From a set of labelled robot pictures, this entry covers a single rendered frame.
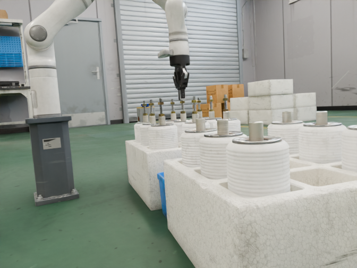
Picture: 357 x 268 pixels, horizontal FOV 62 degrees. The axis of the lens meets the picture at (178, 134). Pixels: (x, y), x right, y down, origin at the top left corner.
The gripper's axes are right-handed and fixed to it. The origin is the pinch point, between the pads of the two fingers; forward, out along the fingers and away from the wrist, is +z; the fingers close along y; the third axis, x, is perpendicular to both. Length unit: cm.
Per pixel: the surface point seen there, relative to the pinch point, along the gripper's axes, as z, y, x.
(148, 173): 23.5, -19.8, 18.8
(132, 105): -1, 525, -69
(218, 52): -118, 564, -294
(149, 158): 19.0, -19.9, 18.3
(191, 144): 12.4, -45.3, 14.0
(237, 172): 14, -67, 15
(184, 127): 11.1, -13.0, 4.1
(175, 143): 15.9, -15.8, 8.7
